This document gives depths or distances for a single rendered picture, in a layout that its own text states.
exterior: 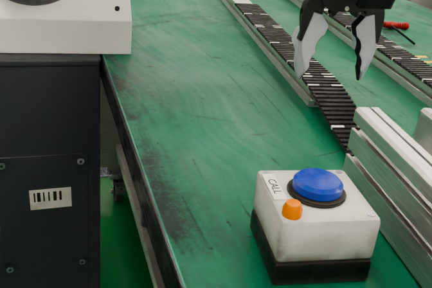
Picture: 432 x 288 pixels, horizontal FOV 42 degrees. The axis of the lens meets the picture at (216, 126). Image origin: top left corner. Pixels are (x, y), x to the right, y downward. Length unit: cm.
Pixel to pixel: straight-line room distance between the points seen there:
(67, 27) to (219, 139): 37
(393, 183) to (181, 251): 19
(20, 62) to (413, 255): 65
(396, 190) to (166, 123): 31
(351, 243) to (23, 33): 64
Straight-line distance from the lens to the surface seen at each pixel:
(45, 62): 92
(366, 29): 76
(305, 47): 73
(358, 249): 46
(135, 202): 157
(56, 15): 93
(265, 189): 46
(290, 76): 88
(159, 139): 65
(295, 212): 42
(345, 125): 71
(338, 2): 73
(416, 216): 48
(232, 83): 84
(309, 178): 45
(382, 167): 53
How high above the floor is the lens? 107
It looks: 24 degrees down
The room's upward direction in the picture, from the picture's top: 5 degrees clockwise
